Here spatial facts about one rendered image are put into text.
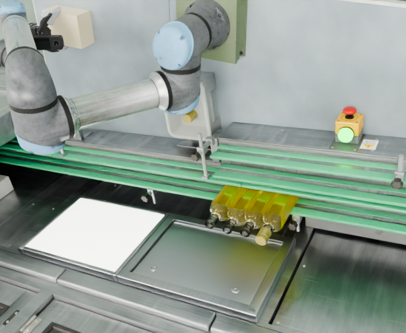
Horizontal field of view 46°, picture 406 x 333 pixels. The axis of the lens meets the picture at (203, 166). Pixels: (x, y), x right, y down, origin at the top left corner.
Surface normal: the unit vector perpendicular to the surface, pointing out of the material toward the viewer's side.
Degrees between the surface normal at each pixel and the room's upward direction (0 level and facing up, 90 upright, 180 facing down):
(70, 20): 0
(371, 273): 90
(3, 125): 90
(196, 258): 90
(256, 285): 90
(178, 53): 7
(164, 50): 7
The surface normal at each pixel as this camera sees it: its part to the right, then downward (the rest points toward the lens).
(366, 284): -0.16, -0.85
